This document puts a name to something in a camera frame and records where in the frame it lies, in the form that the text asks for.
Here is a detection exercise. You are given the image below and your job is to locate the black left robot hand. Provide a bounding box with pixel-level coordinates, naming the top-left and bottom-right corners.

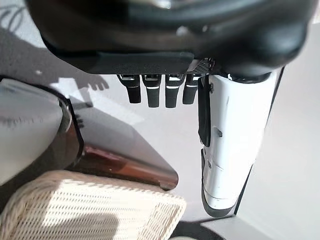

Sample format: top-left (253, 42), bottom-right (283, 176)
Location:
top-left (24, 0), bottom-right (315, 218)

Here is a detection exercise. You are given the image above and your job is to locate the silver left robot leg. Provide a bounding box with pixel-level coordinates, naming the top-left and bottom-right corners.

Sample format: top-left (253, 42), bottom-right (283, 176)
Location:
top-left (0, 77), bottom-right (85, 187)

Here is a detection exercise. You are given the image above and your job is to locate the white wicker basket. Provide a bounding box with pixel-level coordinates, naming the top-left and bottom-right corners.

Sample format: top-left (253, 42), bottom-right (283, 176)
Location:
top-left (0, 169), bottom-right (188, 240)

